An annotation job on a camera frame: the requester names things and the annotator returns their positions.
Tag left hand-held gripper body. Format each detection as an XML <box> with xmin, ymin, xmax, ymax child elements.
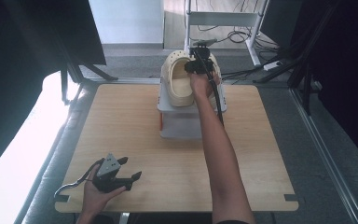
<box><xmin>91</xmin><ymin>152</ymin><xmax>134</xmax><ymax>193</ymax></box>

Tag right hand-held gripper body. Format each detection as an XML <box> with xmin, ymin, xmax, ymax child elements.
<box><xmin>185</xmin><ymin>38</ymin><xmax>219</xmax><ymax>76</ymax></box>

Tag grey two-tier shoe rack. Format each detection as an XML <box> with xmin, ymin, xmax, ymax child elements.
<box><xmin>157</xmin><ymin>63</ymin><xmax>227</xmax><ymax>140</ymax></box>

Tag person's right hand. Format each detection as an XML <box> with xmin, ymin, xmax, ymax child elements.
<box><xmin>189</xmin><ymin>73</ymin><xmax>222</xmax><ymax>99</ymax></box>

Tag person's left hand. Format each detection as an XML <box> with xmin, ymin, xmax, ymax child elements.
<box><xmin>81</xmin><ymin>163</ymin><xmax>128</xmax><ymax>217</ymax></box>

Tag white metal stand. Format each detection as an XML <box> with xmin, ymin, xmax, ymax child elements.
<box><xmin>183</xmin><ymin>0</ymin><xmax>270</xmax><ymax>67</ymax></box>

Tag white power strip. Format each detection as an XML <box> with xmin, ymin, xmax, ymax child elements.
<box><xmin>263</xmin><ymin>60</ymin><xmax>282</xmax><ymax>71</ymax></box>

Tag black stand legs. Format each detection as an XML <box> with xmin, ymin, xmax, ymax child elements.
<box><xmin>60</xmin><ymin>57</ymin><xmax>119</xmax><ymax>105</ymax></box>

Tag black tripod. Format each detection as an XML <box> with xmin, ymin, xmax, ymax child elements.
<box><xmin>253</xmin><ymin>0</ymin><xmax>337</xmax><ymax>117</ymax></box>

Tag black panel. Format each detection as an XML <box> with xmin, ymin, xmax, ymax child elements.
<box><xmin>3</xmin><ymin>0</ymin><xmax>107</xmax><ymax>67</ymax></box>

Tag left hand-held gripper cable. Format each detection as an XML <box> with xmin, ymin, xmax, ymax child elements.
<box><xmin>54</xmin><ymin>158</ymin><xmax>105</xmax><ymax>199</ymax></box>

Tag hand-held gripper cable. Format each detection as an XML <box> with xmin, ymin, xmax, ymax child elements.
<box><xmin>195</xmin><ymin>49</ymin><xmax>225</xmax><ymax>126</ymax></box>
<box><xmin>54</xmin><ymin>158</ymin><xmax>105</xmax><ymax>199</ymax></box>

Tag right hand-held gripper cable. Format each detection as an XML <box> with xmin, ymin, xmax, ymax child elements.
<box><xmin>195</xmin><ymin>49</ymin><xmax>225</xmax><ymax>126</ymax></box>

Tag black floor cables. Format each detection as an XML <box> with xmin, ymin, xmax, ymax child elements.
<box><xmin>188</xmin><ymin>0</ymin><xmax>282</xmax><ymax>55</ymax></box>

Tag aluminium floor rail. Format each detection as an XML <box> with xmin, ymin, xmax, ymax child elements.
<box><xmin>288</xmin><ymin>88</ymin><xmax>358</xmax><ymax>224</ymax></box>

